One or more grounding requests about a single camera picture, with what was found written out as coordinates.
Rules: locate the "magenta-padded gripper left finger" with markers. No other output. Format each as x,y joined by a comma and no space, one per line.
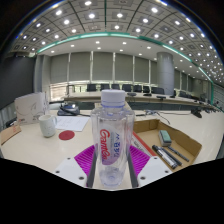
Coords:
71,170

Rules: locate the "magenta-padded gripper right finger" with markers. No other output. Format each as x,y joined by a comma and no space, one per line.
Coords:
151,170

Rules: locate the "clear plastic water bottle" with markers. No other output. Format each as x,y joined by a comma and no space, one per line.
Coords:
112,133

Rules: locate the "thick black marker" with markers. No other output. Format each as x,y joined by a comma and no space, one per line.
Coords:
165,156

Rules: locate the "black marker pen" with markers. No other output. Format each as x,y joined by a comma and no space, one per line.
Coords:
172,156

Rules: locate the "thin black pen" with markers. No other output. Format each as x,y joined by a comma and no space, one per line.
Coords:
178,154

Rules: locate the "green whiteboard eraser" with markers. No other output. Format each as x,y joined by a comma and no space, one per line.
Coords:
164,137

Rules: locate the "flat round red coaster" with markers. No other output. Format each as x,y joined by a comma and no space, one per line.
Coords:
66,135

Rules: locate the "open brown cardboard tray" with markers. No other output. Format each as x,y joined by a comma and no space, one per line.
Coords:
186,143

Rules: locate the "white ceramic mug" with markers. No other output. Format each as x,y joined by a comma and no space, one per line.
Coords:
47,126

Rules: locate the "long conference table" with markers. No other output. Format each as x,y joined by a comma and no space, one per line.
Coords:
146,99

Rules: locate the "small brown cardboard box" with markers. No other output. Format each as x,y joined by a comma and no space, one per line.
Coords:
9,133

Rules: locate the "white paper carton box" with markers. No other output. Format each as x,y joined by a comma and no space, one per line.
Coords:
30,108

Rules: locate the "black office chairs group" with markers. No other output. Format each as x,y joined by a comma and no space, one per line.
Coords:
126,88

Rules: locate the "ceiling lights group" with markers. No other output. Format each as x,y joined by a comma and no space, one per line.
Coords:
116,15

